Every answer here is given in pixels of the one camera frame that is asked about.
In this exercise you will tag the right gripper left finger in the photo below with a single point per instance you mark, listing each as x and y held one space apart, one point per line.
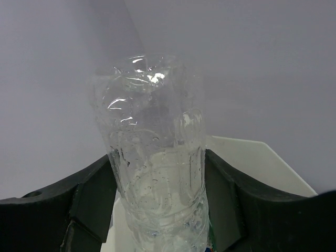
73 214

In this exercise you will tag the clear crushed unlabelled bottle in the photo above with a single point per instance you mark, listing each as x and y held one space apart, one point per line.
149 111

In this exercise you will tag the translucent white plastic bin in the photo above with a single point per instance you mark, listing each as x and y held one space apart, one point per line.
253 158

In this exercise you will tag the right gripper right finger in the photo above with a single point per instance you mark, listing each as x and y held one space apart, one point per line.
248 215

